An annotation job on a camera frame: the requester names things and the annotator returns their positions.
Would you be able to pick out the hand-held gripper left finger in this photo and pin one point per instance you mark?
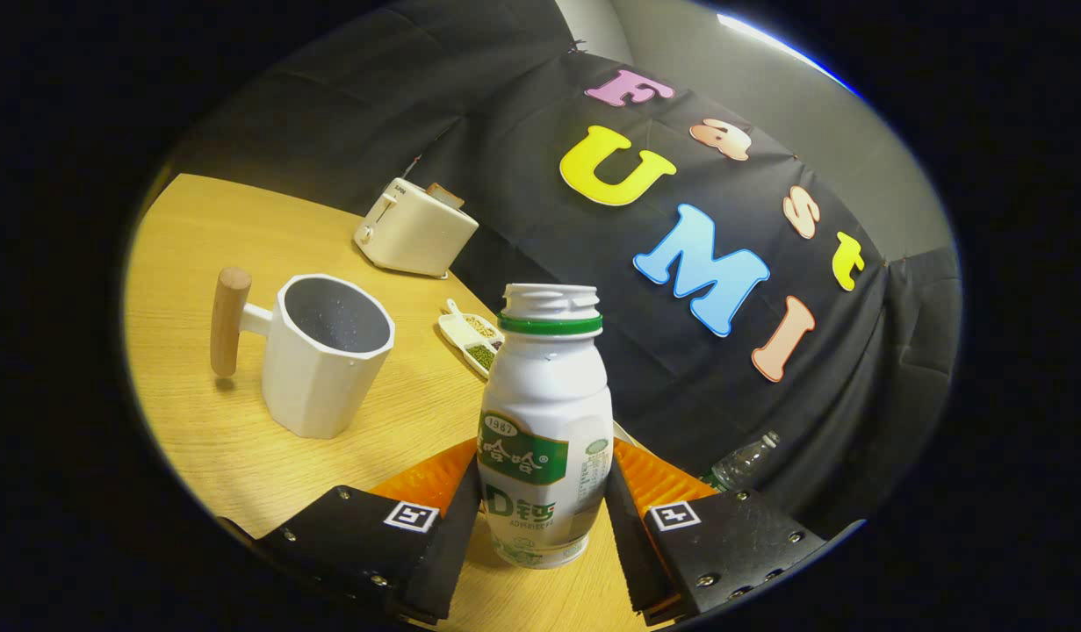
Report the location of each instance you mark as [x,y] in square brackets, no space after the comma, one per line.
[452,549]

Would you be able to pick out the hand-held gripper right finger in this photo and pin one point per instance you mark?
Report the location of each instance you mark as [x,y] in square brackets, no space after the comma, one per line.
[625,549]

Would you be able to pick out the white juice bottle green label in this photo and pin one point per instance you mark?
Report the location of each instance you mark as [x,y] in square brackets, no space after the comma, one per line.
[544,395]

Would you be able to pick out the clear plastic water bottle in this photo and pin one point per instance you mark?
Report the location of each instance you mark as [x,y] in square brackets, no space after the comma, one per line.
[742,461]

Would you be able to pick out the white divided bean dish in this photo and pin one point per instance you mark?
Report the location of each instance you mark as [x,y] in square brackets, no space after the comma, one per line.
[470,335]

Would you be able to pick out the black backdrop cloth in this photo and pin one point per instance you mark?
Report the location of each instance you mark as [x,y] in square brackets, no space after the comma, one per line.
[593,263]

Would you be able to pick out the cream toaster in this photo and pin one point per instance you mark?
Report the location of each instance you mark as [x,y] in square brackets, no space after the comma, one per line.
[413,233]

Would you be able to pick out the toast slice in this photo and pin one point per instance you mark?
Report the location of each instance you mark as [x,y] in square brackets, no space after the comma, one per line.
[445,195]

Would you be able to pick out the wooden table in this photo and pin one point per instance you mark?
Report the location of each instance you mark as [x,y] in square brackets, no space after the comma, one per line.
[206,228]

